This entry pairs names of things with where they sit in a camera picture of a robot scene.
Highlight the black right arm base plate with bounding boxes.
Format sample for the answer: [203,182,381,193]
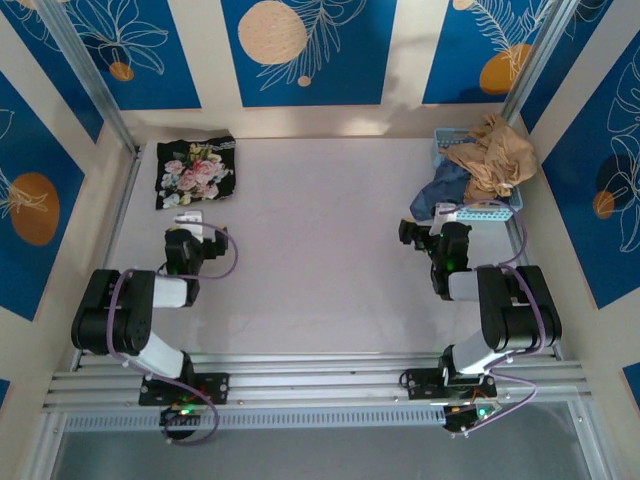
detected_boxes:
[402,367,499,401]

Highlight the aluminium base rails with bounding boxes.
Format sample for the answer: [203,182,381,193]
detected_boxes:
[42,352,594,416]

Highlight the tan crumpled t-shirt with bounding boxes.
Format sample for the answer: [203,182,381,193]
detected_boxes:
[444,113,539,199]

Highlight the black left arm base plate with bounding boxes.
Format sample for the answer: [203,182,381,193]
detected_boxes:
[138,370,231,407]

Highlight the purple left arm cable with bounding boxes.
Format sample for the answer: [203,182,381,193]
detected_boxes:
[107,224,240,446]

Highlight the grey slotted cable duct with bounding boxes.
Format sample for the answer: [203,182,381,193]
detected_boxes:
[64,404,576,432]

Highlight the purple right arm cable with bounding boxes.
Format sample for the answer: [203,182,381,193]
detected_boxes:
[452,199,539,436]

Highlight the grey panel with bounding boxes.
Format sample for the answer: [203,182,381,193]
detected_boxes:
[49,428,591,480]

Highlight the light blue plastic basket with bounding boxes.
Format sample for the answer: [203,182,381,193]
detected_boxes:
[432,127,525,224]

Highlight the black floral print t-shirt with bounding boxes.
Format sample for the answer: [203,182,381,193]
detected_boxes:
[153,133,239,211]

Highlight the aluminium frame post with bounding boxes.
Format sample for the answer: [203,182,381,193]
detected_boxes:
[37,0,144,156]
[502,0,614,121]

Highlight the blue crumpled t-shirt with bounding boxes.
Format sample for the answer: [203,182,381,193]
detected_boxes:
[409,160,474,221]

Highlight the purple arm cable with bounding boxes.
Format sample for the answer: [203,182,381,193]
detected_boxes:
[107,224,240,446]
[452,199,539,436]

